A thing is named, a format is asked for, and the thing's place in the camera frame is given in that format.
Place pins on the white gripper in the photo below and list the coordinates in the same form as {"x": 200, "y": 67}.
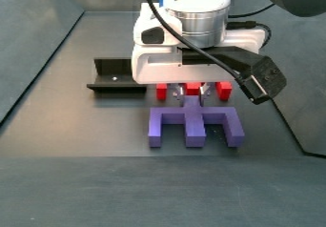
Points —
{"x": 156, "y": 61}

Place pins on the purple E-shaped block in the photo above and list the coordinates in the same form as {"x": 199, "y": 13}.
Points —
{"x": 192, "y": 116}

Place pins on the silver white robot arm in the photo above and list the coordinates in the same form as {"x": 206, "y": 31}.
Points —
{"x": 194, "y": 54}

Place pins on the black angle fixture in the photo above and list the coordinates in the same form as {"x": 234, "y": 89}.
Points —
{"x": 113, "y": 76}

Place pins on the red E-shaped block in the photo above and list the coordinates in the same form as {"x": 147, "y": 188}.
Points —
{"x": 192, "y": 89}

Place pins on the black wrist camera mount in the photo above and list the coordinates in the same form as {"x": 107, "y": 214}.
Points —
{"x": 259, "y": 78}

